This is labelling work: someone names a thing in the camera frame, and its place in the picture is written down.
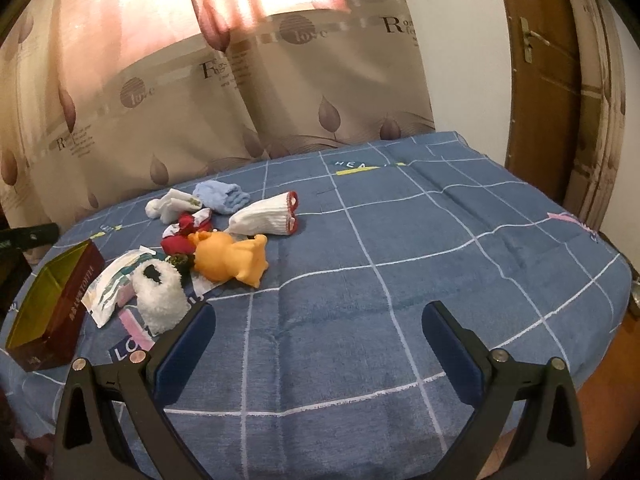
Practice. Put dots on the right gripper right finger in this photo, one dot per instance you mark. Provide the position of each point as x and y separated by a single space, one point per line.
549 441

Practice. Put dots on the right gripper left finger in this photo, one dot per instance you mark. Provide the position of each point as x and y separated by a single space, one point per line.
89 440

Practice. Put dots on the red gold tin box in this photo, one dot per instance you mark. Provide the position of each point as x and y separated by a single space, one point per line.
45 331

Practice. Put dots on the white printed plastic packet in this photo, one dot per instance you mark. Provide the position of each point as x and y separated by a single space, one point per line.
112 289

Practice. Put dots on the white fluffy plush black hole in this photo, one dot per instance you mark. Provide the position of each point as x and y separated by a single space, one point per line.
161 300

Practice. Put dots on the red white fabric item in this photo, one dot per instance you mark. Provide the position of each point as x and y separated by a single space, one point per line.
175 238

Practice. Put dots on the orange rubber toy animal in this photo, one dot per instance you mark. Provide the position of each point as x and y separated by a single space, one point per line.
220 258

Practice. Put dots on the white sock red cuff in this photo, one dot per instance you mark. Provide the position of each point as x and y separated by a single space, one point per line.
275 215

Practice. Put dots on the light blue sock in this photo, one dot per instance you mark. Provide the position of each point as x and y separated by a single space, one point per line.
223 198

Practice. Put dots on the blue checked table cloth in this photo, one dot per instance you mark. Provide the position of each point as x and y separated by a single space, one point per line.
323 372

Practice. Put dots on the brown wooden door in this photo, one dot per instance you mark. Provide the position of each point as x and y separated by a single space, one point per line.
545 104

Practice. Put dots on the beige leaf print curtain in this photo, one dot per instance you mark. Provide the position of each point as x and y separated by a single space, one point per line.
106 100

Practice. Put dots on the brass door handle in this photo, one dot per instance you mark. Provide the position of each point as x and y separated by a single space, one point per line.
528 35

